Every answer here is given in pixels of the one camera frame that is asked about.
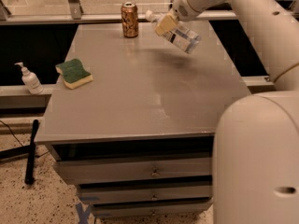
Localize white pump dispenser bottle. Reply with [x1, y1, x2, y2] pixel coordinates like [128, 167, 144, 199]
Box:
[16, 62, 43, 94]

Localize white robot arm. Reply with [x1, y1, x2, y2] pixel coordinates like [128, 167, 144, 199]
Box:
[159, 0, 299, 224]

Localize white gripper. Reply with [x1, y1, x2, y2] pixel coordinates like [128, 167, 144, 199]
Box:
[155, 0, 224, 35]

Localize orange soda can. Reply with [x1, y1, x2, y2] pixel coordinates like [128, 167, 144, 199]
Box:
[121, 2, 138, 38]

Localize black stand leg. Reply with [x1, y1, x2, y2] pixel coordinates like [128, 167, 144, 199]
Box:
[0, 119, 39, 185]

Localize grey drawer cabinet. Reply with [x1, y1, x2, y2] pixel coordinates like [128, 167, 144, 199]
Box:
[36, 21, 249, 218]

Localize blue clear plastic bottle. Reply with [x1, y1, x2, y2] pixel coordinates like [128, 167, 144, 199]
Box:
[145, 10, 201, 54]

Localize metal railing frame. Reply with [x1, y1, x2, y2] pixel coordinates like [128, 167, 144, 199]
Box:
[0, 0, 299, 26]

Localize blue tape cross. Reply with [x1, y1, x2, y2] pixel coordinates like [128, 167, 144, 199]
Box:
[75, 201, 101, 224]

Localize green yellow sponge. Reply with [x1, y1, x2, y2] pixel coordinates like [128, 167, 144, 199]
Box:
[55, 59, 93, 90]

